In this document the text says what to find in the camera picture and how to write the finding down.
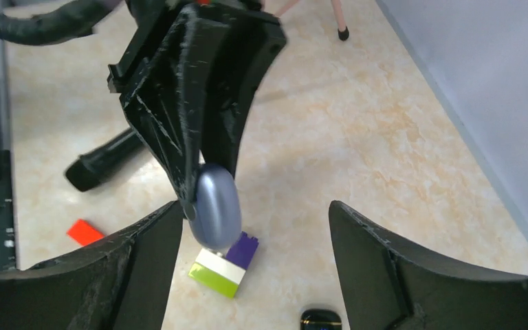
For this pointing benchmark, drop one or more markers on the purple white green block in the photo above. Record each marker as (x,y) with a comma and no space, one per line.
(223,273)

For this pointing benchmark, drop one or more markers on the black earbud case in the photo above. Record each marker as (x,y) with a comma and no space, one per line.
(320,319)

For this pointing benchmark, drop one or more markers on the red block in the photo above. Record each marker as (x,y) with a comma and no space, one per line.
(84,233)

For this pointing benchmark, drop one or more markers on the pink perforated music stand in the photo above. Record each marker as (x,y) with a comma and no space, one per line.
(324,15)

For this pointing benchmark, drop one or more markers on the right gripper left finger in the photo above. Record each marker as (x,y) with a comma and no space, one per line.
(119,282)

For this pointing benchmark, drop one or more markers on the silver blue earbud case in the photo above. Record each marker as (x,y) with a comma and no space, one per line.
(217,221)

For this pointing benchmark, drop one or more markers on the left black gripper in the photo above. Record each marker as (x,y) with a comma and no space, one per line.
(163,107)

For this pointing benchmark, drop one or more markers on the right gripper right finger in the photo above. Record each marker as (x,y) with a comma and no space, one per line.
(390,282)

